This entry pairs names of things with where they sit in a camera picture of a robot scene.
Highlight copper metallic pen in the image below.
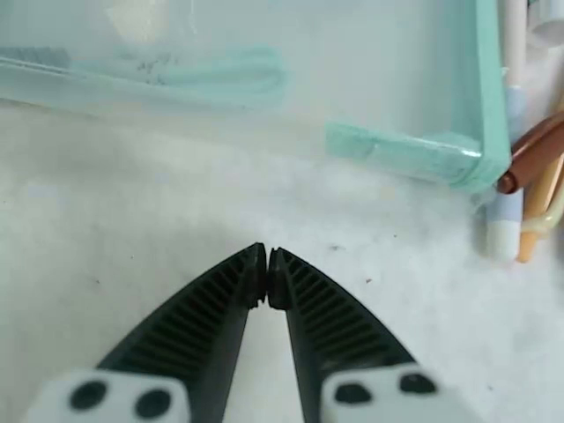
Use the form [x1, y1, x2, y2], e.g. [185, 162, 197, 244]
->
[496, 108, 564, 196]

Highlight white and pale blue pen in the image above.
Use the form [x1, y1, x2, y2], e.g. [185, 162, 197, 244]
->
[486, 0, 530, 263]

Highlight translucent pouch with mint trim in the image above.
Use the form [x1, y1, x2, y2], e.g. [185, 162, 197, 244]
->
[0, 0, 512, 196]

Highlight orange pen with clear clip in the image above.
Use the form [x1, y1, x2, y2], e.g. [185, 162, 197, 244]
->
[516, 94, 564, 264]

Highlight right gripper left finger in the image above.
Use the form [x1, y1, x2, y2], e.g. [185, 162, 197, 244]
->
[25, 241, 269, 423]

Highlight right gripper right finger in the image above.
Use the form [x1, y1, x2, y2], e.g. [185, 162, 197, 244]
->
[267, 246, 452, 423]

